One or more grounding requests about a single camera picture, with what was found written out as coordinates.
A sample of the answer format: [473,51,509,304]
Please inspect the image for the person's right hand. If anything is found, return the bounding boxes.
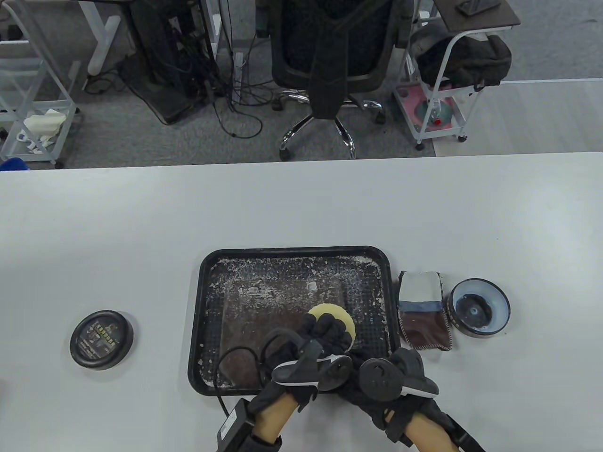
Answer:
[330,348,446,443]

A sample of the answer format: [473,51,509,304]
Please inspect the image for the person's left forearm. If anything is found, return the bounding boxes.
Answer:
[252,393,297,445]

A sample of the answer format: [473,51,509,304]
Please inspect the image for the brown leather bag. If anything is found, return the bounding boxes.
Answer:
[219,280,349,389]

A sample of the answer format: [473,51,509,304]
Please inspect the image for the white foam block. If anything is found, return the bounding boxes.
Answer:
[24,109,66,137]

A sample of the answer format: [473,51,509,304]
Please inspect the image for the black hand controller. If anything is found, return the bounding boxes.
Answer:
[360,348,440,402]
[272,340,354,391]

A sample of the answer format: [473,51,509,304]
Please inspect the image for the white desk leg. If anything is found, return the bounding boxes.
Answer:
[206,0,223,62]
[78,0,122,76]

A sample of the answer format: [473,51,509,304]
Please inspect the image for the bundle of black cables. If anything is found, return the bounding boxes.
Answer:
[186,0,283,139]

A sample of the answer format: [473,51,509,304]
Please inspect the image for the black phone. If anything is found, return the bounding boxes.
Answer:
[456,0,501,17]

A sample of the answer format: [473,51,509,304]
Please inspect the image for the black computer tower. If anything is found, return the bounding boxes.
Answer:
[118,0,220,125]

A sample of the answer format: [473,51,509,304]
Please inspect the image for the black round jar lid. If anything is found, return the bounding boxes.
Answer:
[70,310,134,370]

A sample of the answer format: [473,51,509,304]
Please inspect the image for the white blue brown cloth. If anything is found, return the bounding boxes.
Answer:
[398,271,454,351]

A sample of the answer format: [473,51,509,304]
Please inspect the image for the black plastic tray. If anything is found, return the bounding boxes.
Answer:
[187,245,394,397]

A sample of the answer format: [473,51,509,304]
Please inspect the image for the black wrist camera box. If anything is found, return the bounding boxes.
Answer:
[217,398,255,445]

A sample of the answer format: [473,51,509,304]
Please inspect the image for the black left wrist strap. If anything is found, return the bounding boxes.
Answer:
[247,429,283,452]

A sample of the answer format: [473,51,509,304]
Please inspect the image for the white wire cart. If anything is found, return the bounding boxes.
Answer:
[0,0,83,169]

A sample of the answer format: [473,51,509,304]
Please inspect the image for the person's left hand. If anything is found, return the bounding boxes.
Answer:
[247,313,359,415]

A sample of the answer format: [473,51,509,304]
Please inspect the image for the clear bottle with red cap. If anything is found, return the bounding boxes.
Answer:
[426,101,453,127]

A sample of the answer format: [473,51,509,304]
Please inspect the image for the pink round plate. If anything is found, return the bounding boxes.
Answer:
[398,87,464,132]

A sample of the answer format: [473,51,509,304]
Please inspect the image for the black leather care cream jar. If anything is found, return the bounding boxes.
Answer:
[447,279,511,339]

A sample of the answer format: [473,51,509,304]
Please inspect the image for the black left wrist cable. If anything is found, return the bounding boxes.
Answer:
[214,329,302,417]

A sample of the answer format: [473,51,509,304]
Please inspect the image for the black office chair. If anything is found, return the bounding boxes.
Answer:
[257,0,417,161]

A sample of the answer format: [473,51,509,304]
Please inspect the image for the black backpack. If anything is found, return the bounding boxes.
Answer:
[412,19,513,91]

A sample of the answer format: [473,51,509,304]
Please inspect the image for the white power strip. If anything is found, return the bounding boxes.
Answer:
[233,51,247,106]

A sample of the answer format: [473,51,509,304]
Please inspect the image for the person's right forearm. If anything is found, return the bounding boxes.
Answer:
[405,414,457,452]

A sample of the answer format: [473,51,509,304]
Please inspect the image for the white cart with brown top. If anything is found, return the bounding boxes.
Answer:
[393,0,521,150]

